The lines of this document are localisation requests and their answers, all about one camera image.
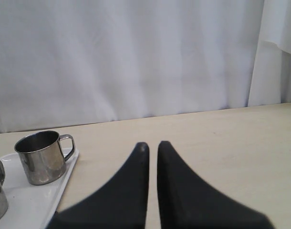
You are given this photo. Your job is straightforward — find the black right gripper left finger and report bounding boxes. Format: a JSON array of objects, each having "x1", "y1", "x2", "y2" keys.
[{"x1": 47, "y1": 142, "x2": 150, "y2": 229}]

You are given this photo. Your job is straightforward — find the white curtain backdrop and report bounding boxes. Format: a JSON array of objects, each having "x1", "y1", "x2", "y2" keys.
[{"x1": 0, "y1": 0, "x2": 291, "y2": 133}]

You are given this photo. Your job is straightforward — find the white plastic tray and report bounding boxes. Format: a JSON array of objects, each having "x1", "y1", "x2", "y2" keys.
[{"x1": 0, "y1": 149, "x2": 79, "y2": 229}]

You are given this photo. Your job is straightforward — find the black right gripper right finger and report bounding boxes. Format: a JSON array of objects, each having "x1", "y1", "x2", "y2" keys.
[{"x1": 157, "y1": 141, "x2": 274, "y2": 229}]

